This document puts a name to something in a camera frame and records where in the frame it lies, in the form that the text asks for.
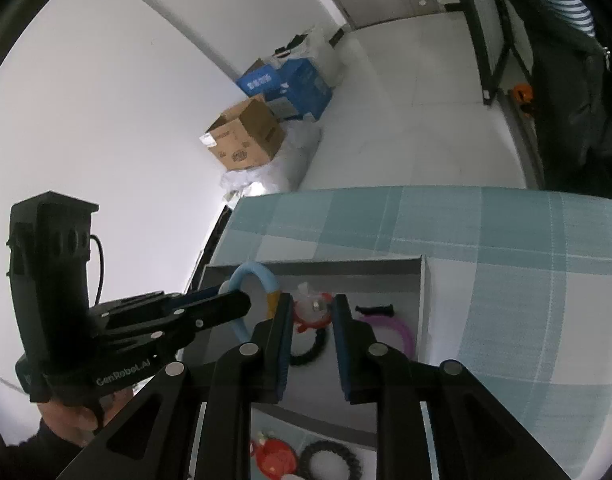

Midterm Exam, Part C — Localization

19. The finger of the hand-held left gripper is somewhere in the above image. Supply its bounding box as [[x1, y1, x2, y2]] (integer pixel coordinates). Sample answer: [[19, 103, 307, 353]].
[[167, 284, 223, 307], [171, 290, 252, 335]]

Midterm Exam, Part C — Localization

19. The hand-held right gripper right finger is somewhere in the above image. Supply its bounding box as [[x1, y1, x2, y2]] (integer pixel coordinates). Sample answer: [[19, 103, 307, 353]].
[[333, 293, 572, 480]]

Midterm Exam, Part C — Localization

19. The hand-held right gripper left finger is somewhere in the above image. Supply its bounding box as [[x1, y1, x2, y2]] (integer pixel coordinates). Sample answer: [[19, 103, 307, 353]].
[[56, 293, 295, 480]]

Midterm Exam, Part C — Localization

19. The light blue hair ring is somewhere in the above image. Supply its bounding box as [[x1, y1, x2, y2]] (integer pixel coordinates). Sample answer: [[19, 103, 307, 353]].
[[221, 262, 279, 343]]

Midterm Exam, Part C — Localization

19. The grey cardboard box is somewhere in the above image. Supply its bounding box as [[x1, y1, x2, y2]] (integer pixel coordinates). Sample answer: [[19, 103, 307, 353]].
[[183, 255, 433, 448]]

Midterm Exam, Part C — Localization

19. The person's left forearm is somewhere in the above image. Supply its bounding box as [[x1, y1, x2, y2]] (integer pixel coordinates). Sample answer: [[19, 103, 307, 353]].
[[6, 417, 87, 480]]

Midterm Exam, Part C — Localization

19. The person's left hand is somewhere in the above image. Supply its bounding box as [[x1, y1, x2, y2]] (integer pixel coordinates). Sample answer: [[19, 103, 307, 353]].
[[36, 387, 137, 448]]

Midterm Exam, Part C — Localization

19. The red clear hair accessory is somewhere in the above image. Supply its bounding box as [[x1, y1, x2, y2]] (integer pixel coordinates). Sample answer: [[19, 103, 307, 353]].
[[293, 283, 333, 334]]

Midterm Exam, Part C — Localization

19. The dark shiny object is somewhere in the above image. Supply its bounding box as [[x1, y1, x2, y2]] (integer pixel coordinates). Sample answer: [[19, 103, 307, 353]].
[[185, 204, 237, 293]]

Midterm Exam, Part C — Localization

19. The brown cardboard box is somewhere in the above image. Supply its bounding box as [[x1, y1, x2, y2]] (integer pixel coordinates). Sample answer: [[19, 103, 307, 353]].
[[200, 99, 287, 172]]

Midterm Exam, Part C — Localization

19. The teal checkered tablecloth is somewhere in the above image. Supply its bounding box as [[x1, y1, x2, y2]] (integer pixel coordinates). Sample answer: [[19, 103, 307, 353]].
[[186, 186, 612, 480]]

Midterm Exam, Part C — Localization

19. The bright blue cardboard box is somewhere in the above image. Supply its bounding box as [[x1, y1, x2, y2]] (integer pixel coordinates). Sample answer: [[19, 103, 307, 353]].
[[236, 60, 287, 99]]

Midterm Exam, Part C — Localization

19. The dark blue cardboard box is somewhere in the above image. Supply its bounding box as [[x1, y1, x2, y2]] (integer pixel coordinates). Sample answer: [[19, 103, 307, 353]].
[[263, 57, 335, 122]]

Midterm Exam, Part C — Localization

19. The dark cloth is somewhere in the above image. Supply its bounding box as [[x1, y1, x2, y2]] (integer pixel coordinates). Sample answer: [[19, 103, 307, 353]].
[[273, 33, 307, 57]]

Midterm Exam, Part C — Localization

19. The white plastic bag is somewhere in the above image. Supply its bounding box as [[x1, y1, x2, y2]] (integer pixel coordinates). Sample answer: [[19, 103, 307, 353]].
[[286, 24, 347, 92]]

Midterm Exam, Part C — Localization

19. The orange object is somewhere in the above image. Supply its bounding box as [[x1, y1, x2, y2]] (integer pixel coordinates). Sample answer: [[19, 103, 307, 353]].
[[508, 84, 536, 112]]

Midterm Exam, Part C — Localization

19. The dark grey backpack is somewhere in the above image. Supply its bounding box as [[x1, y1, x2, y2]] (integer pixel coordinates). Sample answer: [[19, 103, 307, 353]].
[[528, 7, 612, 197]]

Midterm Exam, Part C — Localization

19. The black metal rack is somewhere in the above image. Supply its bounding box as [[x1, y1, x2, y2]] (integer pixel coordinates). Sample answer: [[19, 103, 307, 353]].
[[443, 0, 546, 188]]

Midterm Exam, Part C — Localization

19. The black beaded bracelet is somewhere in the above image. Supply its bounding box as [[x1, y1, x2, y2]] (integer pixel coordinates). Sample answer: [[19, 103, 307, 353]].
[[290, 331, 327, 368], [299, 440, 359, 480]]

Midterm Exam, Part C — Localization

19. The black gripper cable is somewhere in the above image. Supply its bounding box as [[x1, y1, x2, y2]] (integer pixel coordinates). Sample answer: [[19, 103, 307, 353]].
[[89, 233, 108, 307]]

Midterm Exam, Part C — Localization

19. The purple bracelet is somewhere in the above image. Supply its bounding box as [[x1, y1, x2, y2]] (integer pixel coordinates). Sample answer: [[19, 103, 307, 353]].
[[358, 312, 417, 361]]

